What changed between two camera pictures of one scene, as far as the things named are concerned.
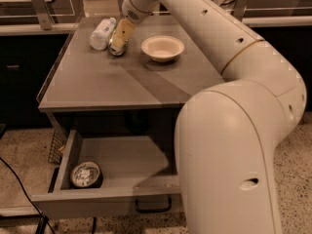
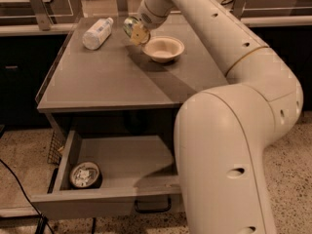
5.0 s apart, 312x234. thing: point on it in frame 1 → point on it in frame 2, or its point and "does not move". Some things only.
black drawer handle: (137, 209) does not move
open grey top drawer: (113, 175) does not move
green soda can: (117, 51) → (128, 25)
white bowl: (163, 48) does not move
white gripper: (131, 13) → (146, 18)
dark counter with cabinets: (30, 52) does not move
